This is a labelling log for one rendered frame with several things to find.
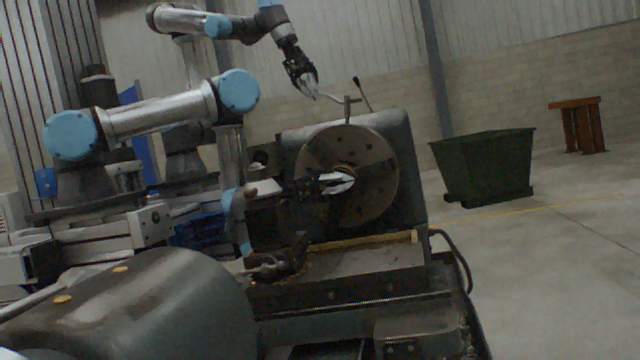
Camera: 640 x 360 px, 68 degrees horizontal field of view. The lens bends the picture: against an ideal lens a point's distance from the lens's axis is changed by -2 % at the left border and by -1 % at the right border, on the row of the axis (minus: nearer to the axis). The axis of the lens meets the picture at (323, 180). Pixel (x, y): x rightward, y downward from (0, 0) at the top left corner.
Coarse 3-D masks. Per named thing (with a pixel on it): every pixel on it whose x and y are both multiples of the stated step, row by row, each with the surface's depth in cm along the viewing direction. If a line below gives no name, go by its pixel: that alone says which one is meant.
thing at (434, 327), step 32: (448, 288) 79; (256, 320) 84; (288, 320) 83; (320, 320) 82; (352, 320) 81; (384, 320) 77; (416, 320) 74; (448, 320) 72; (256, 352) 79; (384, 352) 69; (416, 352) 69; (448, 352) 68
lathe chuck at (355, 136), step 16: (336, 128) 144; (352, 128) 143; (368, 128) 142; (336, 144) 144; (352, 144) 143; (368, 144) 143; (384, 144) 142; (304, 160) 146; (352, 160) 144; (368, 160) 143; (384, 176) 143; (352, 192) 145; (368, 192) 144; (384, 192) 144; (320, 208) 147; (352, 208) 146; (368, 208) 145; (384, 208) 144; (352, 224) 146
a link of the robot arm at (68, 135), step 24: (240, 72) 126; (168, 96) 122; (192, 96) 123; (216, 96) 124; (240, 96) 125; (48, 120) 108; (72, 120) 109; (96, 120) 112; (120, 120) 116; (144, 120) 118; (168, 120) 121; (192, 120) 125; (216, 120) 128; (48, 144) 108; (72, 144) 109; (96, 144) 113
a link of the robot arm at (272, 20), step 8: (264, 0) 150; (272, 0) 150; (264, 8) 150; (272, 8) 150; (280, 8) 151; (256, 16) 153; (264, 16) 151; (272, 16) 150; (280, 16) 150; (264, 24) 153; (272, 24) 150; (280, 24) 150
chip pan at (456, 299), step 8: (448, 264) 216; (448, 272) 205; (448, 280) 195; (456, 280) 194; (456, 288) 185; (456, 296) 177; (456, 304) 169; (464, 304) 168; (456, 312) 163; (464, 312) 161
